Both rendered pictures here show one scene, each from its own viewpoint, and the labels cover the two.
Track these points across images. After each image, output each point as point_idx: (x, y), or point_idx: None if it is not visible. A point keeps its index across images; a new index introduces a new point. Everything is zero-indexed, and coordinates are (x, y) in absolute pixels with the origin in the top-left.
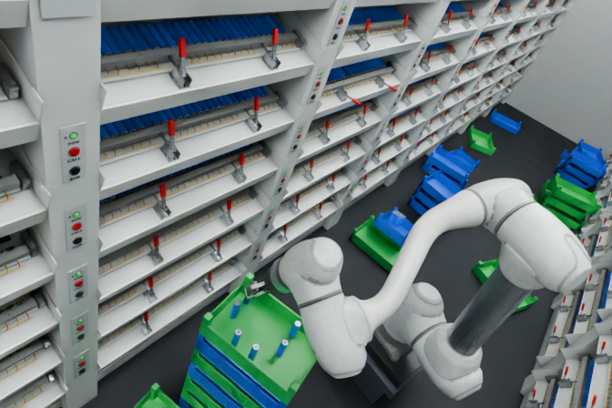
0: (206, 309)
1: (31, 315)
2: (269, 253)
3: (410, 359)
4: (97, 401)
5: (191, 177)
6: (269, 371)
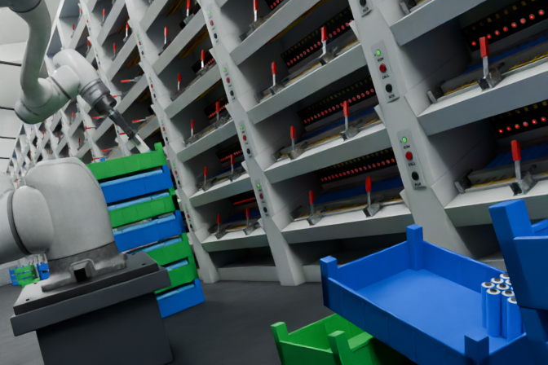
0: (270, 282)
1: None
2: (293, 228)
3: (39, 287)
4: (207, 284)
5: (199, 75)
6: None
